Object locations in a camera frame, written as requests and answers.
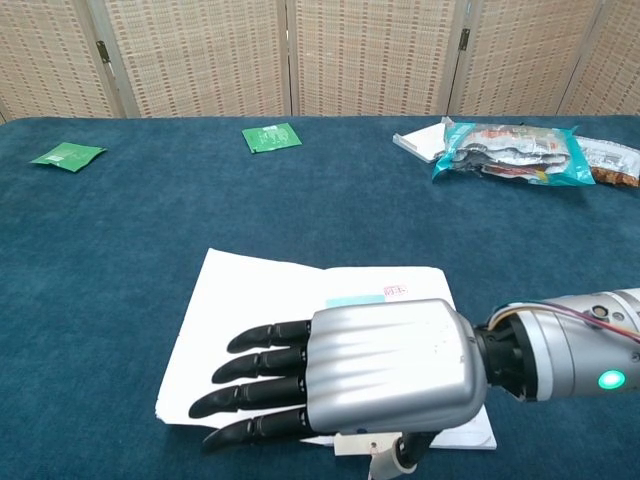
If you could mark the green sachet white label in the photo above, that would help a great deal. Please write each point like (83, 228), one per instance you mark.
(67, 156)

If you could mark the orange and white notebook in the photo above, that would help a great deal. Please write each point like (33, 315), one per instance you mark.
(240, 310)

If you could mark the green sachet white figure print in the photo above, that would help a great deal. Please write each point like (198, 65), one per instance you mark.
(270, 137)

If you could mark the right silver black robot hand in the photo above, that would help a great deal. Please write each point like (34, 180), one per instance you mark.
(390, 370)

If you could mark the teal snack bag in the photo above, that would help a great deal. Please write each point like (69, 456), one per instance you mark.
(500, 150)

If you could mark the woven folding screen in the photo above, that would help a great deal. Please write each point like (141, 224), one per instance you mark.
(200, 55)

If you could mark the dark blue table cloth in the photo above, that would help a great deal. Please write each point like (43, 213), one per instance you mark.
(125, 250)

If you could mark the blue white bookmark pink tassel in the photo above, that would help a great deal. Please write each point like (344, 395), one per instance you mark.
(360, 445)

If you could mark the silver snack bag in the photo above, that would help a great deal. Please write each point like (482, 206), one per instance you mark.
(615, 160)

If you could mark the white flat box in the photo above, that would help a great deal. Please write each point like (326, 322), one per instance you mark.
(420, 142)

